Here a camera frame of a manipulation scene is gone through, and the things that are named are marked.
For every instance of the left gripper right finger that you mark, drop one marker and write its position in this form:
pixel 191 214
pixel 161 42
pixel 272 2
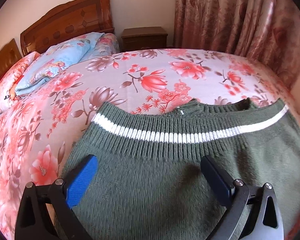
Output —
pixel 264 220

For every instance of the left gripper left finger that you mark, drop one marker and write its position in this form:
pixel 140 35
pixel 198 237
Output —
pixel 33 220

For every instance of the pink floral curtain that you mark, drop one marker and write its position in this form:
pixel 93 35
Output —
pixel 267 31

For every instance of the dark wooden nightstand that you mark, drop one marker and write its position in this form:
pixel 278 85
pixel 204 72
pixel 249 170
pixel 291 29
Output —
pixel 144 38

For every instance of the blue floral folded quilt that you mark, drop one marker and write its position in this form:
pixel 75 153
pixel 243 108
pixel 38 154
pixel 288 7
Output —
pixel 61 56

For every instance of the pink floral bed sheet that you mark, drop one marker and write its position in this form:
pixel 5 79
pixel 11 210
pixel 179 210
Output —
pixel 38 133

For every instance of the green and cream knit sweater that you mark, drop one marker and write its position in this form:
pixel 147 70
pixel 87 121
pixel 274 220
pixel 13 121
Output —
pixel 149 184

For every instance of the wooden headboard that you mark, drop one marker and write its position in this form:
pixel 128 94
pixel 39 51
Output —
pixel 66 21

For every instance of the pink floral pillow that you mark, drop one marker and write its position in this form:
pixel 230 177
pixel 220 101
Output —
pixel 9 81

